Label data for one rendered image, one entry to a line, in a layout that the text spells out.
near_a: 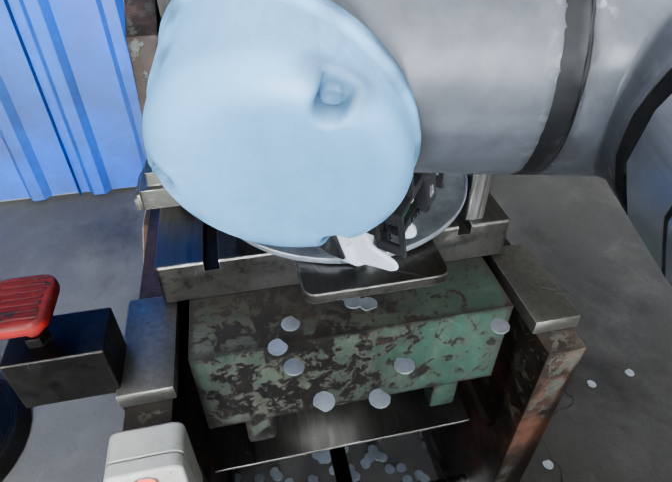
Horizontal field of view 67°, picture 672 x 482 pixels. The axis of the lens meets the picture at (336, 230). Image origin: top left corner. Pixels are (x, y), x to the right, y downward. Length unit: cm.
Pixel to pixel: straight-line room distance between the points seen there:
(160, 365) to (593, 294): 137
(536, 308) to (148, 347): 46
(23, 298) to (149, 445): 19
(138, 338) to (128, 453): 13
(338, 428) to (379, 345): 31
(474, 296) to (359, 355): 16
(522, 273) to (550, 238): 116
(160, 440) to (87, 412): 86
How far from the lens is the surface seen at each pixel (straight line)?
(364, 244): 40
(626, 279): 181
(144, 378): 60
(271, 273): 63
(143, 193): 70
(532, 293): 69
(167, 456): 56
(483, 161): 16
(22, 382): 60
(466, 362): 72
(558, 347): 67
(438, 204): 55
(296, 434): 91
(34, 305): 55
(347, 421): 92
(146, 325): 65
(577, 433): 138
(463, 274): 68
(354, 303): 62
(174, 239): 65
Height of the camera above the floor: 111
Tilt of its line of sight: 39 degrees down
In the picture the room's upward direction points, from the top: straight up
